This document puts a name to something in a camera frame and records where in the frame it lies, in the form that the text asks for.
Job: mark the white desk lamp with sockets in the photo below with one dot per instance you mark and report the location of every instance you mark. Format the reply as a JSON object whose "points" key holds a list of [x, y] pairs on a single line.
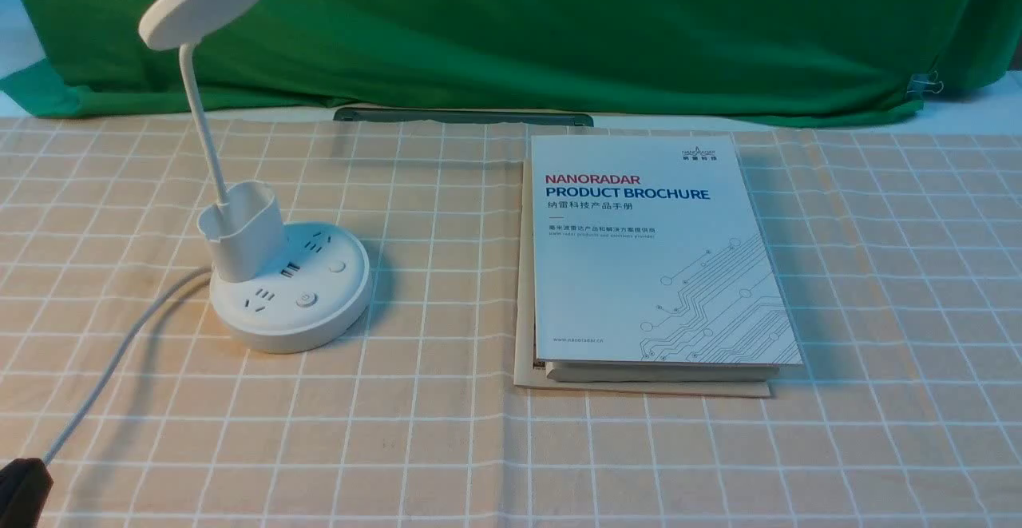
{"points": [[279, 287]]}

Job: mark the white Nanoradar product brochure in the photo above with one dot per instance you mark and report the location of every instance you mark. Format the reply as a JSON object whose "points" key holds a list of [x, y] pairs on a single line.
{"points": [[647, 251]]}

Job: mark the dark grey flat bar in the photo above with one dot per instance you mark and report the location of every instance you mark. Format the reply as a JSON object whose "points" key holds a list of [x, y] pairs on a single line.
{"points": [[460, 116]]}

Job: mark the beige book under brochure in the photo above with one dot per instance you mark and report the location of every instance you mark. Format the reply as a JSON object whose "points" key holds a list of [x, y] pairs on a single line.
{"points": [[526, 375]]}

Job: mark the green backdrop cloth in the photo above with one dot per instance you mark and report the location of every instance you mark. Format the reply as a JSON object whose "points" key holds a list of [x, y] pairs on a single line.
{"points": [[796, 63]]}

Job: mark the beige checkered tablecloth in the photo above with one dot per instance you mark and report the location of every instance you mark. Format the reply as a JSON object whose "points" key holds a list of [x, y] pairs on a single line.
{"points": [[899, 255]]}

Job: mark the silver binder clip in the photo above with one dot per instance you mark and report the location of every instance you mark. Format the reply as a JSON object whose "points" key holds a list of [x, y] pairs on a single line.
{"points": [[922, 84]]}

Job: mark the black object at table corner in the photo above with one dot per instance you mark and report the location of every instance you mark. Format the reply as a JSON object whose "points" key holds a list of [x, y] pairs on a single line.
{"points": [[25, 487]]}

